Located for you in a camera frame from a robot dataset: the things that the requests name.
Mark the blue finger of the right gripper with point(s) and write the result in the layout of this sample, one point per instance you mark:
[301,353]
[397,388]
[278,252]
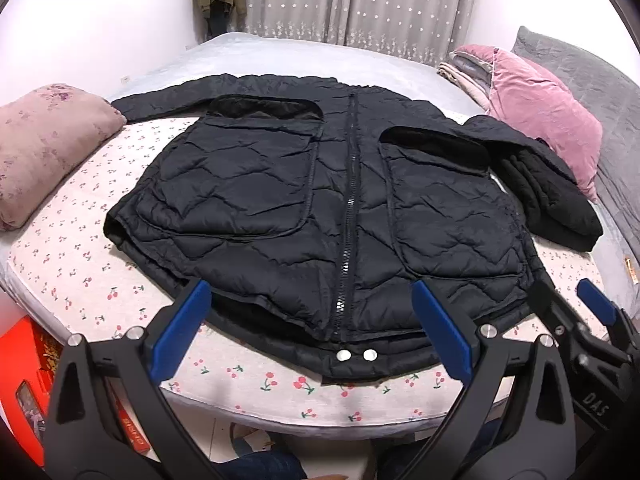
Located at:
[547,304]
[603,309]

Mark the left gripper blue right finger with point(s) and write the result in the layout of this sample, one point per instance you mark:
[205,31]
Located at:
[452,333]

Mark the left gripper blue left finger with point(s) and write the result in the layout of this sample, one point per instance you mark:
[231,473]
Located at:
[173,328]

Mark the black quilted puffer jacket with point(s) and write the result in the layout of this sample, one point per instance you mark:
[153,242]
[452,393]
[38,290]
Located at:
[310,207]

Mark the cherry print bed sheet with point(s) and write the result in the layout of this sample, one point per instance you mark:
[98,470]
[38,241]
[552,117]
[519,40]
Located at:
[64,271]

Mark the red box beside bed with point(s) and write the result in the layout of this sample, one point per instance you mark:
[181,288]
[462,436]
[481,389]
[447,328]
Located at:
[63,422]

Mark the grey quilted headboard cushion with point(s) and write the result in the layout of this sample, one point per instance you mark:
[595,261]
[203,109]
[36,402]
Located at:
[612,98]

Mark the pink velvet pillow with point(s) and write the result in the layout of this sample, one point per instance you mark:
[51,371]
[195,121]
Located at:
[532,100]

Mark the folded beige blanket stack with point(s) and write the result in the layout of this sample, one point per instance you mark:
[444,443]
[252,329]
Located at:
[465,77]

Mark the dusty pink floral pillow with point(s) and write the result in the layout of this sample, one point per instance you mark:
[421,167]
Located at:
[45,135]

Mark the light grey bed cover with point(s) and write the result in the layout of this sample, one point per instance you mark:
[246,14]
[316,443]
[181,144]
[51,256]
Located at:
[240,54]

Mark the grey dotted curtain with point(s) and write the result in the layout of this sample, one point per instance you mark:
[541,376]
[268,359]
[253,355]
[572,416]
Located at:
[423,31]

